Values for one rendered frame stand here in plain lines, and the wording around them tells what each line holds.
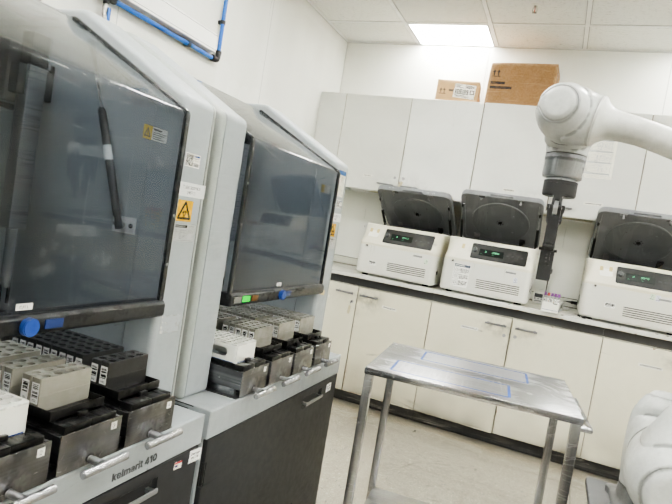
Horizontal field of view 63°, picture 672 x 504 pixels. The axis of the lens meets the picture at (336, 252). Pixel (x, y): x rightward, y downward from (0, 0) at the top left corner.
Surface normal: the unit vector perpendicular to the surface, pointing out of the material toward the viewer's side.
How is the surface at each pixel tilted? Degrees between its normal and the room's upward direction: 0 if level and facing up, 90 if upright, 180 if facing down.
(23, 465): 90
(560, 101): 88
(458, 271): 90
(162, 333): 90
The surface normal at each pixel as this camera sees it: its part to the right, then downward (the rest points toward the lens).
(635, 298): -0.38, -0.01
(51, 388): 0.92, 0.17
